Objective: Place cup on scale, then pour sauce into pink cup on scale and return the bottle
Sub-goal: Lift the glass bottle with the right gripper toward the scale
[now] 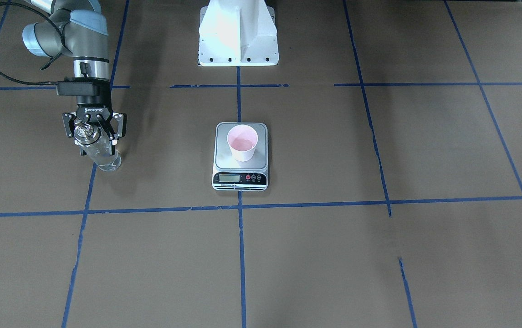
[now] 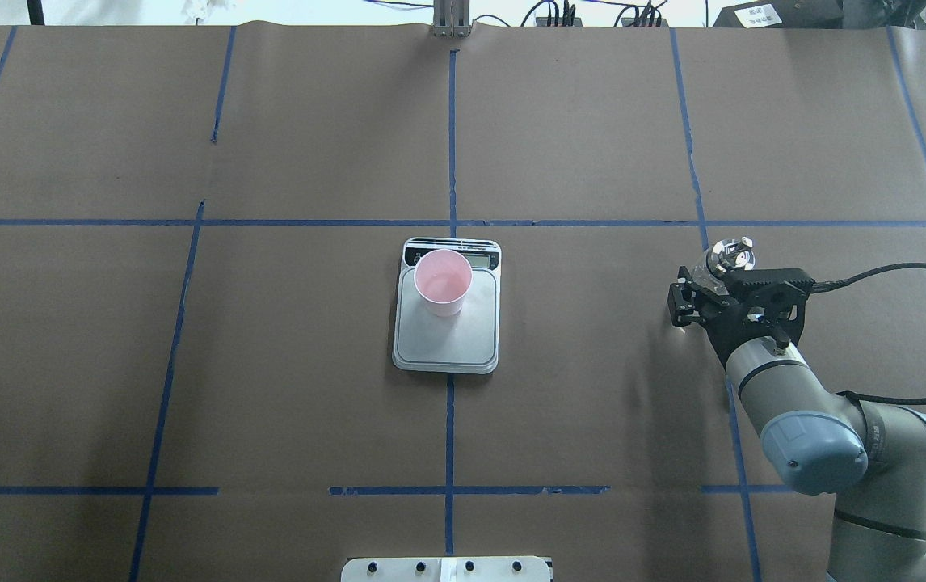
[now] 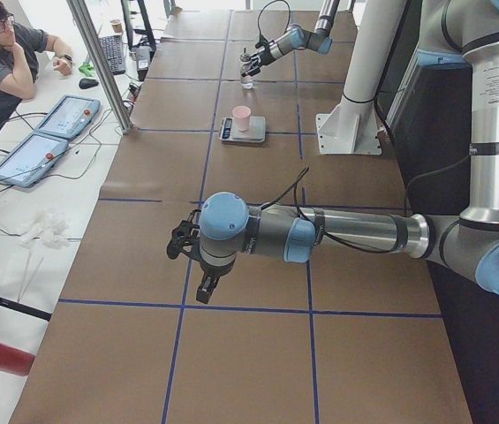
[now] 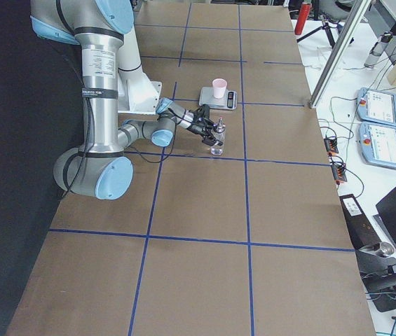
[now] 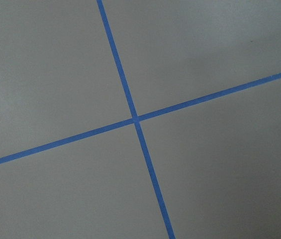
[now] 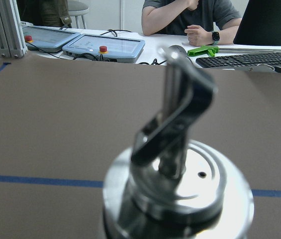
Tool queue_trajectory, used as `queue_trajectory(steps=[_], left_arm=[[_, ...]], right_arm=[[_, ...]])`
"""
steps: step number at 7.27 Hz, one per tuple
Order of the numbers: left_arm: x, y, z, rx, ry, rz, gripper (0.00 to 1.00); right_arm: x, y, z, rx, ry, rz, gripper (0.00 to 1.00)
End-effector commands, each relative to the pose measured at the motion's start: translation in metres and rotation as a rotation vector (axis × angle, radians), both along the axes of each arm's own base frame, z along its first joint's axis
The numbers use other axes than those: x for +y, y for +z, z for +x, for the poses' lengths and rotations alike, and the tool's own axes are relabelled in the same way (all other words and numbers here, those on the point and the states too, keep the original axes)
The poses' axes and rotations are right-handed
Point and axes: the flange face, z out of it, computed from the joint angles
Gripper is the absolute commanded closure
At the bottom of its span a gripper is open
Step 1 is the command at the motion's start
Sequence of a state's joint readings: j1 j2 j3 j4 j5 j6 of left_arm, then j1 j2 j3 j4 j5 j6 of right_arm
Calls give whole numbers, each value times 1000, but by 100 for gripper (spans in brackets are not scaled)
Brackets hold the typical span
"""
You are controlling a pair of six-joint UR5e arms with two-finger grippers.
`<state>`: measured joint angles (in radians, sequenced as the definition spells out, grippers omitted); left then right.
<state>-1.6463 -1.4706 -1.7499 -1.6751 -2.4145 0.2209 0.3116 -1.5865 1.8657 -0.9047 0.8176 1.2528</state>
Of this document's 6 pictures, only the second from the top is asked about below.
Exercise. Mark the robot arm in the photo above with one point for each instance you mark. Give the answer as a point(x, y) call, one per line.
point(870, 455)

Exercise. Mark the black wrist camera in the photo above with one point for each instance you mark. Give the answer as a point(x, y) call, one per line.
point(770, 295)

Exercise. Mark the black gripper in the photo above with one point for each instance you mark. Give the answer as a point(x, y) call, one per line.
point(720, 330)

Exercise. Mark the pink paper cup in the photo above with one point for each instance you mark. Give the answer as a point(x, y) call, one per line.
point(443, 278)

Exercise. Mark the white pillar with base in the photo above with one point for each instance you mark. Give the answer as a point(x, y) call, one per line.
point(449, 568)

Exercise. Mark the glass sauce dispenser bottle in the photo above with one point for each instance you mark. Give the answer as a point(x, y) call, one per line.
point(720, 260)

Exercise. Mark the black control box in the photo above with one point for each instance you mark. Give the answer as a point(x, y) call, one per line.
point(781, 14)

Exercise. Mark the aluminium frame post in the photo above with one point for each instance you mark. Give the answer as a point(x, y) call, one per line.
point(451, 18)

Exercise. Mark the digital kitchen scale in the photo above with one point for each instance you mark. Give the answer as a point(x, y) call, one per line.
point(464, 342)

